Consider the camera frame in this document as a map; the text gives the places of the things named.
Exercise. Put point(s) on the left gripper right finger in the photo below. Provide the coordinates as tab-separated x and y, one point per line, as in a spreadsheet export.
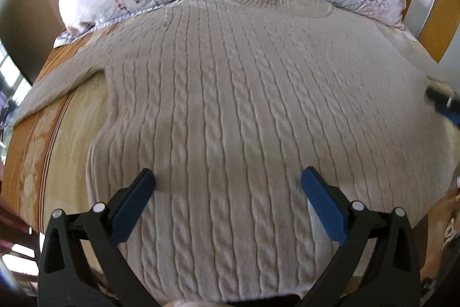
392	275

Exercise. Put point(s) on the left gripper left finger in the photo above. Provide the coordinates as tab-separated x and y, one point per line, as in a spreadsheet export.
65	277

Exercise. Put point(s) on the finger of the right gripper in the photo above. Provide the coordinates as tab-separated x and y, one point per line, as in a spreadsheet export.
448	106

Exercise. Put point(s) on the beige cable knit sweater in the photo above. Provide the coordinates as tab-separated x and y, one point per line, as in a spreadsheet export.
227	101

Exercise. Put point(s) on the yellow orange patterned bedspread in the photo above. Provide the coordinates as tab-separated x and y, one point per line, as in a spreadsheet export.
68	144

